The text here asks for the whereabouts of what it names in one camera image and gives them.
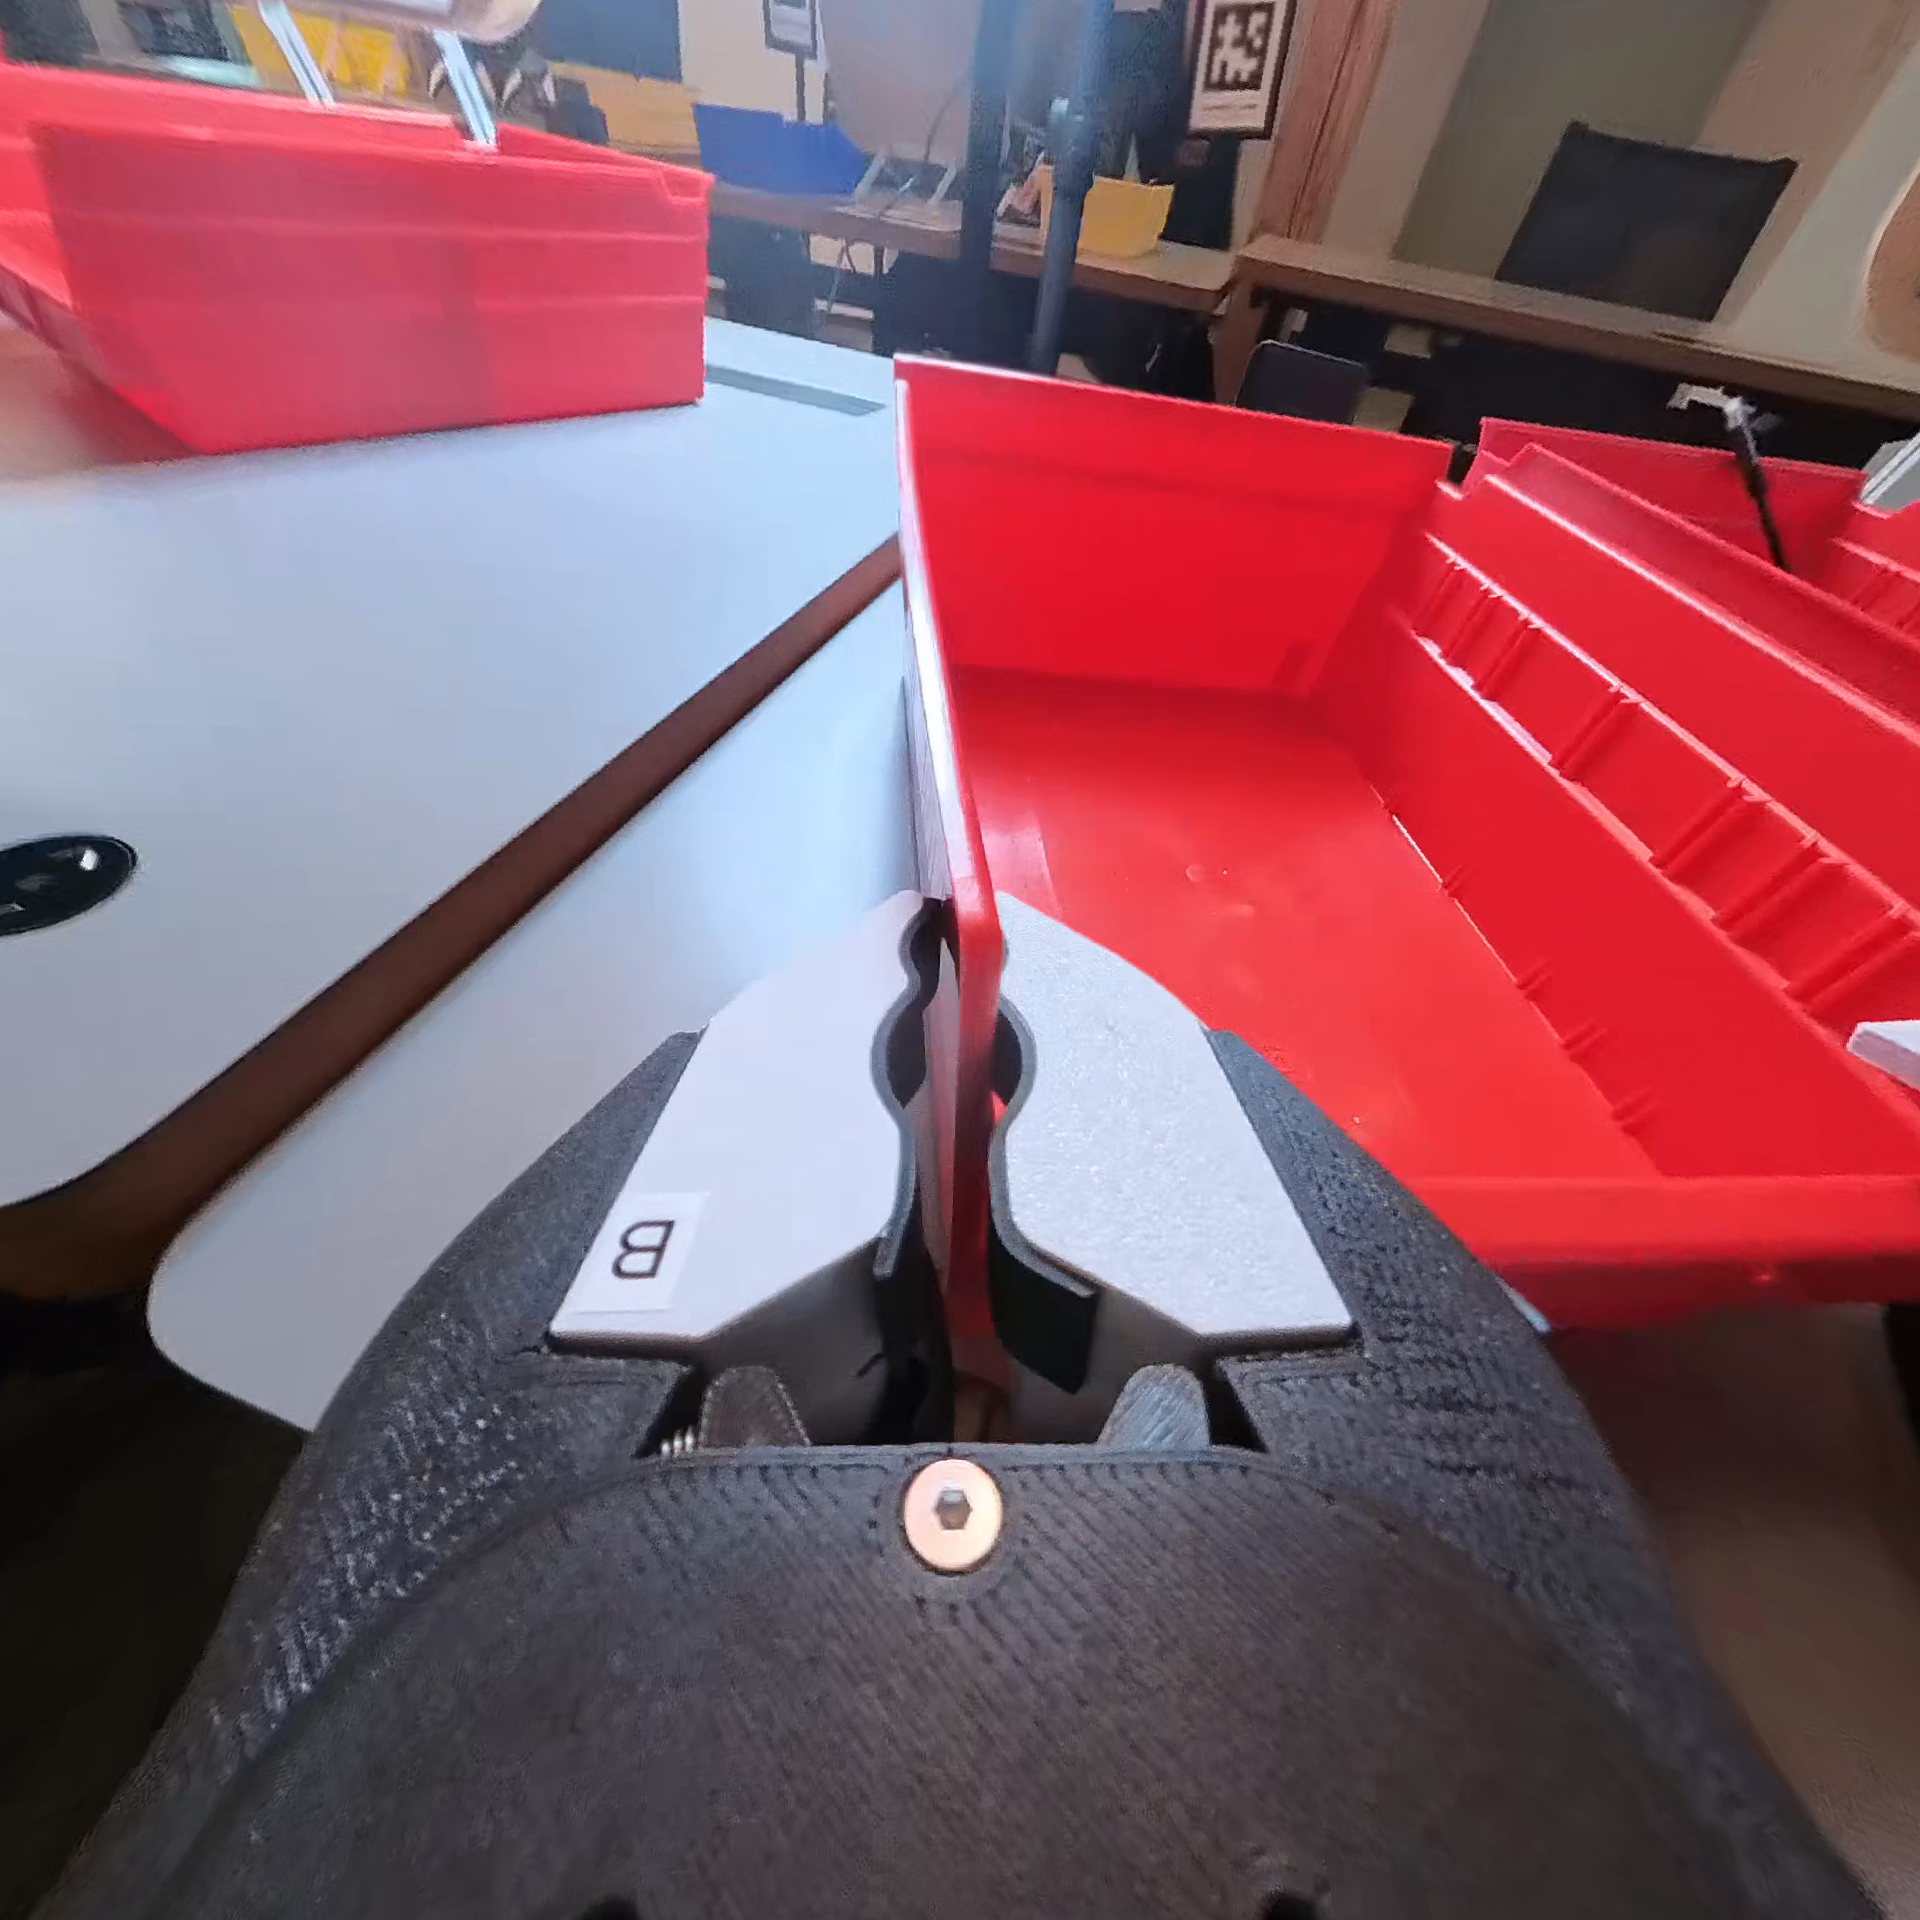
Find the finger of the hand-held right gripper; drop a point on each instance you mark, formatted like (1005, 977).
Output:
(1897, 1051)

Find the black desk grommet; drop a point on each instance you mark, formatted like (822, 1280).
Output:
(59, 885)

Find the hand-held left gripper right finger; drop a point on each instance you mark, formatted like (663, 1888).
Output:
(1155, 1185)

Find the wooden side desk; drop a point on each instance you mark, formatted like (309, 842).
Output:
(1501, 308)

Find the yellow plastic bin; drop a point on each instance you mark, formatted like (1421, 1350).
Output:
(1124, 218)

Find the aluminium profile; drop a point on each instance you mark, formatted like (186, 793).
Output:
(1897, 470)

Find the black panel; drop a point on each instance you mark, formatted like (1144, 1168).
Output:
(1643, 228)

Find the red plastic bin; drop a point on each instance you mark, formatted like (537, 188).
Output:
(1634, 493)
(1199, 842)
(376, 284)

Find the black framed tag sign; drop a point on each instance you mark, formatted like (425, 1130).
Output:
(1244, 55)

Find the blue plastic bin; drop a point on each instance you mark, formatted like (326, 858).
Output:
(781, 157)

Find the black stand pole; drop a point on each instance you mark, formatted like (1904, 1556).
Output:
(983, 136)
(1070, 228)

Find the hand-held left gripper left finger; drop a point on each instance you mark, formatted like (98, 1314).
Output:
(764, 1170)

